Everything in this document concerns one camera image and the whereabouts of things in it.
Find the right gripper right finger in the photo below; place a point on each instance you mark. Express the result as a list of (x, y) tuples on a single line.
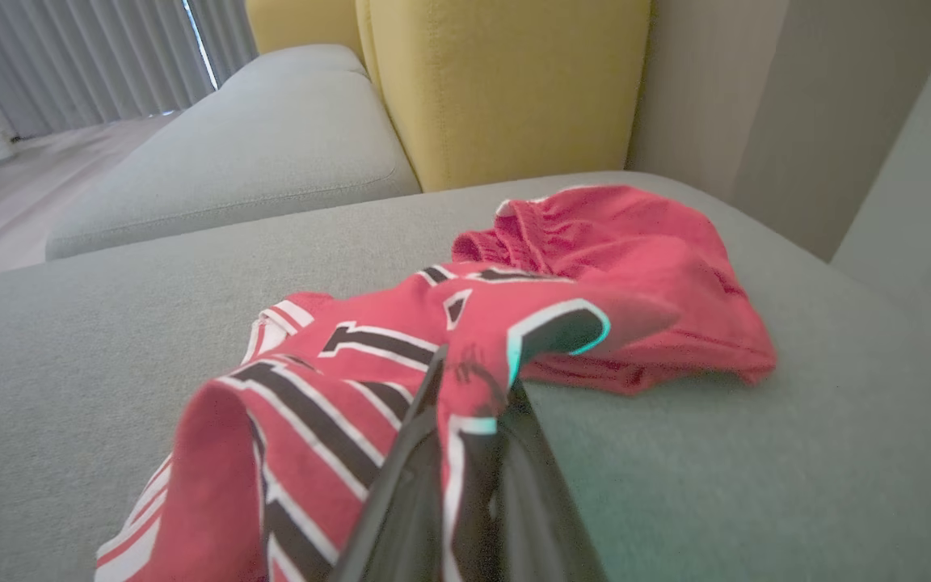
[(538, 525)]

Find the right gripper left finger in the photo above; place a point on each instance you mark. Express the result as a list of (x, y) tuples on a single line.
[(401, 525)]

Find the red basketball jersey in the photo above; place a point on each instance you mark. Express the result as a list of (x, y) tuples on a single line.
[(215, 485)]

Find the red shorts with white stripe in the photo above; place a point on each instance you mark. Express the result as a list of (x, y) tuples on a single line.
[(635, 259)]

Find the large grey sofa seat cushion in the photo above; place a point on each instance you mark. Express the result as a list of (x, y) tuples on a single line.
[(69, 364)]

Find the wide yellow sofa back cushion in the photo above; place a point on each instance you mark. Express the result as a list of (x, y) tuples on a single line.
[(506, 81)]

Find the narrow yellow sofa back cushion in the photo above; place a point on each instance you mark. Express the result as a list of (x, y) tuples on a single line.
[(304, 24)]

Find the grey pleated curtain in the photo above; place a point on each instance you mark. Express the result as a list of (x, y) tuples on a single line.
[(227, 36), (77, 56)]

